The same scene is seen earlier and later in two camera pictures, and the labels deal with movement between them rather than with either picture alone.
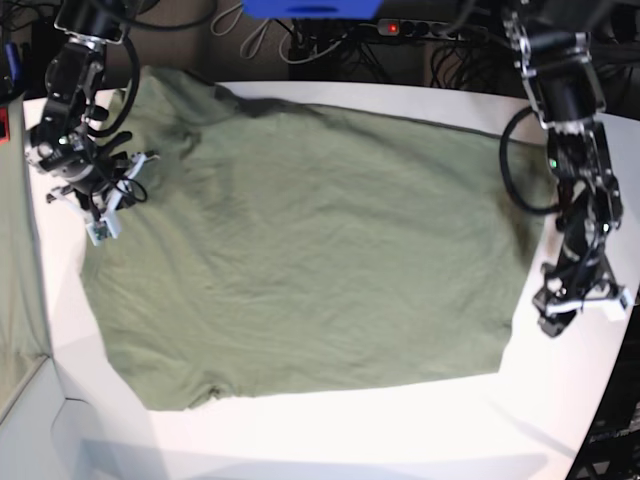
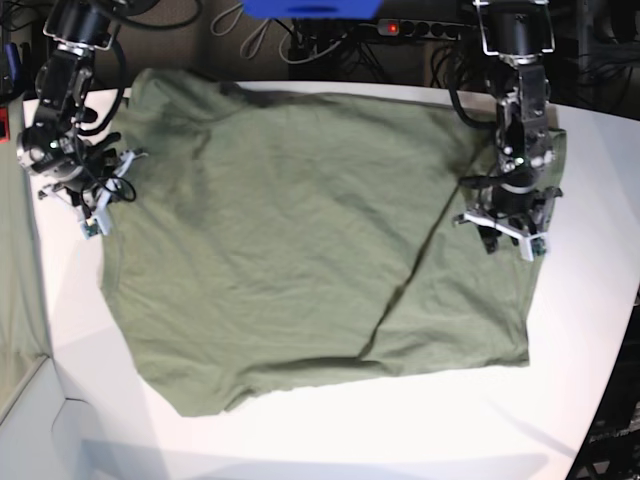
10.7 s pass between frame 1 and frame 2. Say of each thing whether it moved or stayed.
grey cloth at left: stayed
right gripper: moved
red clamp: stayed
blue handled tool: stayed
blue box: stayed
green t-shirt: moved
